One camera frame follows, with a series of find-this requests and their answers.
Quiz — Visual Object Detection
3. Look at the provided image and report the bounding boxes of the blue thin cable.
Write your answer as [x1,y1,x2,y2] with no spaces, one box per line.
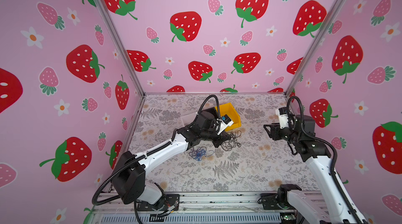
[188,147,209,162]

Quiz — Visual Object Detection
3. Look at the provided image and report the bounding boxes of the black thin cable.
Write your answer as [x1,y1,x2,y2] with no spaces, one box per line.
[219,129,242,152]

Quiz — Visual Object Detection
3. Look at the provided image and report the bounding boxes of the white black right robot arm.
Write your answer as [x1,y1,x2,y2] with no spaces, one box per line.
[264,96,368,224]

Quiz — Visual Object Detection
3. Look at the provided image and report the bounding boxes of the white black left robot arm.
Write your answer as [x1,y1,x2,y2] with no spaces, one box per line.
[92,106,233,210]

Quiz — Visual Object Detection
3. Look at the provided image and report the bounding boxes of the white plastic bin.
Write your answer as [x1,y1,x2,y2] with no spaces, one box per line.
[180,112,197,127]

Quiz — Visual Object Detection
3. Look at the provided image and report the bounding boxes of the yellow plastic bin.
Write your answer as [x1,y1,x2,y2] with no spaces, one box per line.
[219,103,241,132]

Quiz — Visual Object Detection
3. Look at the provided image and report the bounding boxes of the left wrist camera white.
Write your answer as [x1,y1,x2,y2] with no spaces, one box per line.
[217,114,233,135]

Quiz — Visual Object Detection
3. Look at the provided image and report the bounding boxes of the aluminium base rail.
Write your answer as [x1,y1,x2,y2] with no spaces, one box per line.
[85,190,332,224]

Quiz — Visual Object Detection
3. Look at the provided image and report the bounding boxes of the aluminium corner post right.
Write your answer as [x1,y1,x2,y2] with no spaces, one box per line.
[284,0,347,98]

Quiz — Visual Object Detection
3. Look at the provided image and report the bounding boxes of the aluminium corner post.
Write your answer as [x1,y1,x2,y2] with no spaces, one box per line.
[284,0,347,98]
[94,0,144,97]

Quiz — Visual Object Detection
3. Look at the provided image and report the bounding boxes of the aluminium corner post left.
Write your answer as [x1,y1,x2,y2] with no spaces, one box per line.
[94,0,144,97]

